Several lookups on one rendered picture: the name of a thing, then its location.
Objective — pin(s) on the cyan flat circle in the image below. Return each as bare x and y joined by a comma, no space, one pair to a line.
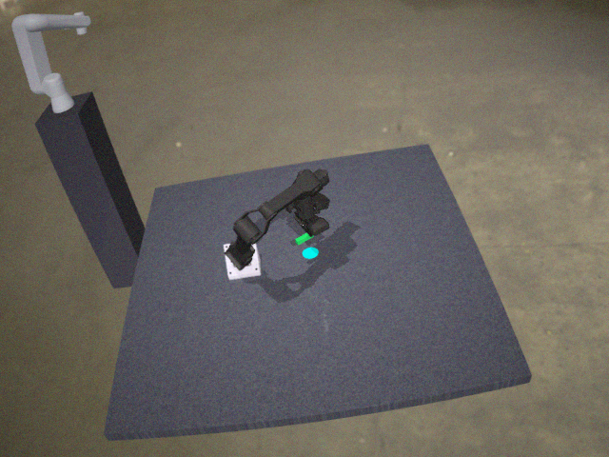
310,253

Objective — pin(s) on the green rectangular block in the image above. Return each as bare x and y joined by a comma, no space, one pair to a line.
303,238

